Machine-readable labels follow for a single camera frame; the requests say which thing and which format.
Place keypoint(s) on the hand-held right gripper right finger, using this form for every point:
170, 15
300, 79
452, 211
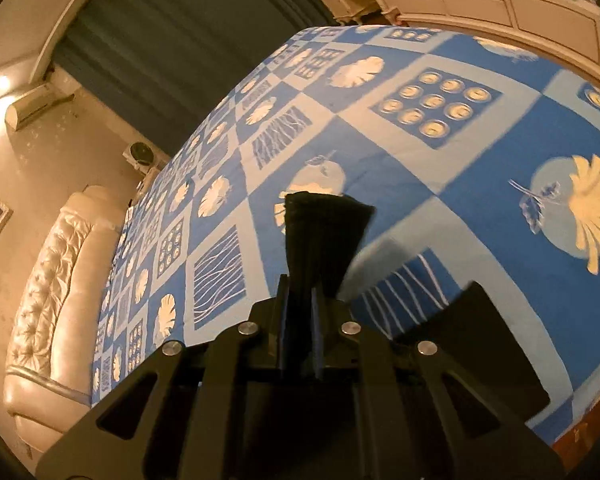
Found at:
316, 332

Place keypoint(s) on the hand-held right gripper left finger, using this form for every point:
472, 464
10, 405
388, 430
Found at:
283, 322

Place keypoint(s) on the black pants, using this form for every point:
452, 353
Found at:
325, 240

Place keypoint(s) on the blue patterned bed sheet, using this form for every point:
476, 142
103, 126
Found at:
430, 170

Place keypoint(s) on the small white round-faced device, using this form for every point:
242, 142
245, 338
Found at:
141, 153

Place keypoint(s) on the cream tufted headboard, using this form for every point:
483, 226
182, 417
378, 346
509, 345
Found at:
55, 285

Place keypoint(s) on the dark green curtain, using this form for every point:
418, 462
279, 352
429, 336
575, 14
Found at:
180, 40

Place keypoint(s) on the white panelled cabinet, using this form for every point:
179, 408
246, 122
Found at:
505, 5

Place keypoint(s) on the white wall air conditioner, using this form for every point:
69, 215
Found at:
35, 104

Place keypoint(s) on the glowing wall light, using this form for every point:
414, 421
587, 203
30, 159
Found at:
2, 82

